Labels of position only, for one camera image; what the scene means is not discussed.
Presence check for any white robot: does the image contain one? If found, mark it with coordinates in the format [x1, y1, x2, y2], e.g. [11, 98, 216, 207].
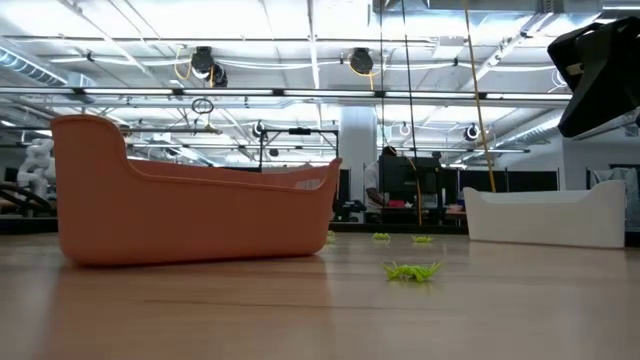
[16, 138, 57, 201]

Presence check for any long light bar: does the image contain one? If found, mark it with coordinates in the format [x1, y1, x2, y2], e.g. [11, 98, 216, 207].
[0, 84, 574, 102]

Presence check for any black stand frame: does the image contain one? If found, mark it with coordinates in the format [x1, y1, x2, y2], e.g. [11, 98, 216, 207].
[258, 126, 341, 174]

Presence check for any black background monitor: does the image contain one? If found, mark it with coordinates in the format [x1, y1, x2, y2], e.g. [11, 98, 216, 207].
[378, 155, 444, 211]

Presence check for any yellow cable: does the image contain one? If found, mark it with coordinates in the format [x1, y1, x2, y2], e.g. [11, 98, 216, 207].
[463, 0, 497, 194]

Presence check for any white pillar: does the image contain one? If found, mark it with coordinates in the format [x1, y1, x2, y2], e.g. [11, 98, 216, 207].
[339, 104, 379, 221]

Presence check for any black ceiling cable reel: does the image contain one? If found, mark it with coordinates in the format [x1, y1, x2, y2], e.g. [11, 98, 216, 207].
[348, 46, 376, 76]
[189, 45, 229, 89]

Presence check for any orange plastic bin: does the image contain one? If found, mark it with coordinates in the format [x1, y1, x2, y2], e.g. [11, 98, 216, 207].
[49, 114, 345, 267]

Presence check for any black hanging cable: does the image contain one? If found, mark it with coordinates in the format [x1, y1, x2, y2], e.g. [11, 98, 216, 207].
[399, 0, 417, 166]

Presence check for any black partition panel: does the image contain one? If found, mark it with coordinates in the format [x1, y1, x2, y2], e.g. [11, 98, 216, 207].
[458, 168, 560, 194]

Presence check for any white plastic bin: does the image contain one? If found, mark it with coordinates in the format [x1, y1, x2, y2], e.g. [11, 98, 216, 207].
[462, 179, 628, 250]

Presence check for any ceiling duct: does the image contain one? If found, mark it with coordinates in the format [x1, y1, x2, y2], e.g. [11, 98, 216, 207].
[0, 45, 69, 87]

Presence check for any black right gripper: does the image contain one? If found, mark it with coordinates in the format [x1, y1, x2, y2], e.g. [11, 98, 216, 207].
[547, 16, 640, 140]

